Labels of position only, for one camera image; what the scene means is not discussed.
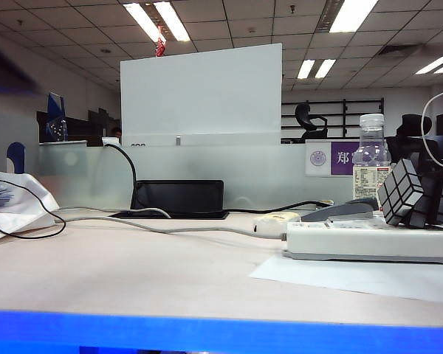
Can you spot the white power strip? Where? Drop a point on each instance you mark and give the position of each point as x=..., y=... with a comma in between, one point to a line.
x=354, y=241

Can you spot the frosted glass desk partition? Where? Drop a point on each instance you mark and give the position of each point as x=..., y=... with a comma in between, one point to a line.
x=258, y=173

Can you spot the black desk socket box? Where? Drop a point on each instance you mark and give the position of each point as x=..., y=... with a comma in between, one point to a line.
x=177, y=197

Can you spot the white board panel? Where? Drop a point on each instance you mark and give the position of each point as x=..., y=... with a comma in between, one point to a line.
x=203, y=96

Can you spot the person in background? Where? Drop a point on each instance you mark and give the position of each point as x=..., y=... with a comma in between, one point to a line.
x=116, y=131

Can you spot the white charger plug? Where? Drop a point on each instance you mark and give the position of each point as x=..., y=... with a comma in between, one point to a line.
x=110, y=141

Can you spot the purple and white name sign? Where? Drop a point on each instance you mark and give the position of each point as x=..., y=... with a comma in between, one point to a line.
x=339, y=158

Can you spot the grey stapler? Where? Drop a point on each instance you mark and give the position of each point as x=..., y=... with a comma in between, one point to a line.
x=343, y=212

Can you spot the black shelf rack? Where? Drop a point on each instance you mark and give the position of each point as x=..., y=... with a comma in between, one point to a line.
x=350, y=114

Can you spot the red hanging ornament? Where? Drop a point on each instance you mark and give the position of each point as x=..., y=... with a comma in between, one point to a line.
x=160, y=47

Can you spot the clear plastic water bottle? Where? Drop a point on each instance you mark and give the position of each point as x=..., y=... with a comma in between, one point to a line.
x=371, y=158

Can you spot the white paper sheet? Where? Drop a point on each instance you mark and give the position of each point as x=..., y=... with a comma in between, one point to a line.
x=354, y=278

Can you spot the blue crystal trophy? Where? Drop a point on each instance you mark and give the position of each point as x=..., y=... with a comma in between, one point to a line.
x=56, y=118

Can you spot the silver mirror cube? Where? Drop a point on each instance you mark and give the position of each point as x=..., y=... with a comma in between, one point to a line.
x=398, y=191

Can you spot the black headrest office chair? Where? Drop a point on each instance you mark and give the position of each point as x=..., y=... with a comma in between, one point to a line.
x=409, y=140

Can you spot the white plastic bag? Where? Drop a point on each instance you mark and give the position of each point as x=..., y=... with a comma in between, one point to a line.
x=26, y=206

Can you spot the wide fluorescent ceiling light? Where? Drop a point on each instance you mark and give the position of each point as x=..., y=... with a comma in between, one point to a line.
x=352, y=16

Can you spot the white and blue side partition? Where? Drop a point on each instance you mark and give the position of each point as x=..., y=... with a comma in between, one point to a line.
x=7, y=132

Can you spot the ceiling air vent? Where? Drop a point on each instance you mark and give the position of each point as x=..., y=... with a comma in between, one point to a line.
x=400, y=49

